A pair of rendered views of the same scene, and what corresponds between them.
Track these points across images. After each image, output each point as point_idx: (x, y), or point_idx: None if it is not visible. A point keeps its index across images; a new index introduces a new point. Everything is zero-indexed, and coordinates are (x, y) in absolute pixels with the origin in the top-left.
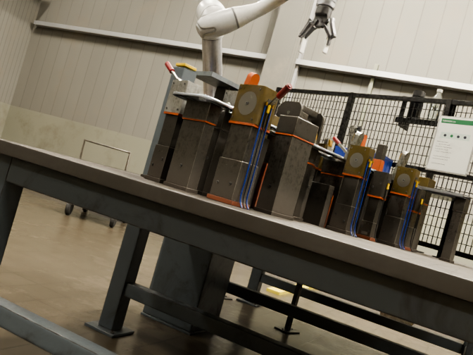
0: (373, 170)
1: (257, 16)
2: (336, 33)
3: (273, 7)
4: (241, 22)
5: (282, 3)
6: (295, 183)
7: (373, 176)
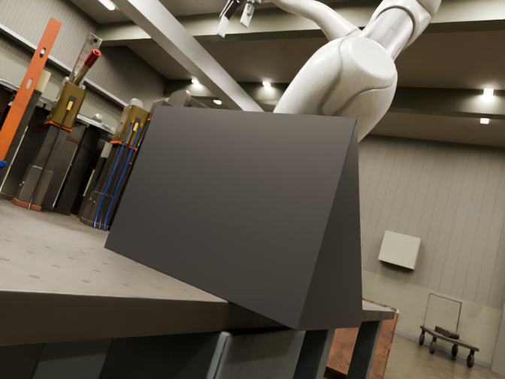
0: (101, 139)
1: (320, 28)
2: (222, 11)
3: (306, 18)
4: None
5: (298, 12)
6: None
7: (103, 149)
